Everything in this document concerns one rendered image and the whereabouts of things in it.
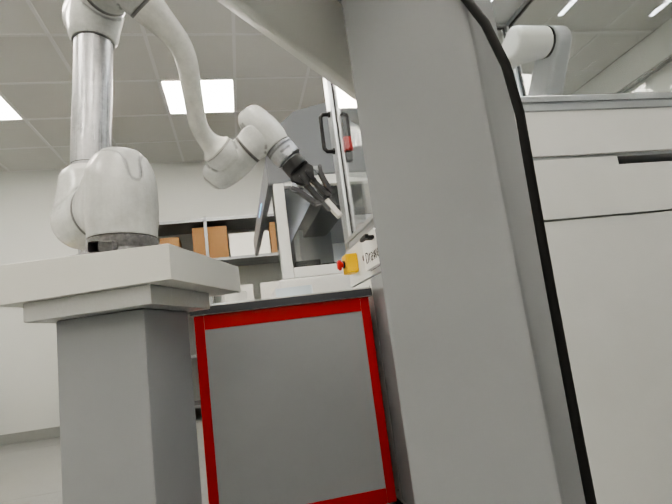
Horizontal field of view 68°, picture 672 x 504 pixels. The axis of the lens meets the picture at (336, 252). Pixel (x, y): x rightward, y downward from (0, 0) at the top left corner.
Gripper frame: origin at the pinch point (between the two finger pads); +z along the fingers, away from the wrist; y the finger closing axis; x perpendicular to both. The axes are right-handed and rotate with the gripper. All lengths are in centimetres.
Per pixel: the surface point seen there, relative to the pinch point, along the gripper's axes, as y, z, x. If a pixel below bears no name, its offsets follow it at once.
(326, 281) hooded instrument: 0, 17, 80
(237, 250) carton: 15, -66, 369
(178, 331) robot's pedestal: -57, 1, -29
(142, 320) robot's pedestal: -60, -4, -42
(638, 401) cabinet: 4, 77, -54
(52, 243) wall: -122, -203, 416
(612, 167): 38, 39, -55
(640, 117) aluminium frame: 54, 36, -54
